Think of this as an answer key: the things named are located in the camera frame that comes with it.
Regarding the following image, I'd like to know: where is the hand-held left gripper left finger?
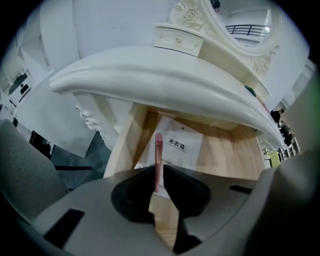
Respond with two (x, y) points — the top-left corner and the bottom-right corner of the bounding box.
(32, 164), (174, 256)

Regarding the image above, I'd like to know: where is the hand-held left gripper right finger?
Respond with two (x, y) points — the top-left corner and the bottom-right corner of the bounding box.
(163, 164), (259, 254)

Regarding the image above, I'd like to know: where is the large wooden drawer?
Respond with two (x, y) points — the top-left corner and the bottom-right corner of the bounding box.
(103, 102), (266, 248)

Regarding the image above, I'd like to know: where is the white paper packet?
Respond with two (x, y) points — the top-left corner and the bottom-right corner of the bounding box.
(133, 115), (205, 201)

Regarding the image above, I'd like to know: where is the pink pencil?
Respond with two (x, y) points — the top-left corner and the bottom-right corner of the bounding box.
(154, 133), (164, 193)

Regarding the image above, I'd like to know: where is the small white drawer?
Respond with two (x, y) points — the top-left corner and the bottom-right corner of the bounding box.
(257, 84), (272, 101)
(153, 26), (205, 57)

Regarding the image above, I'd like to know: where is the white ornate dressing table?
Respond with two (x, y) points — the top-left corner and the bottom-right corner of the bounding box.
(49, 0), (288, 151)

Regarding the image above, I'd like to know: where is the grey office chair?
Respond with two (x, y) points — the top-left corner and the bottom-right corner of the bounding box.
(0, 119), (71, 221)

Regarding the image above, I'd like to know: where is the white bookshelf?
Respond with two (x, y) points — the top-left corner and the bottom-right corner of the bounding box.
(0, 32), (55, 108)

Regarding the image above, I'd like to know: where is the oval mirror, white frame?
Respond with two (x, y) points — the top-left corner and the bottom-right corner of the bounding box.
(169, 0), (282, 81)

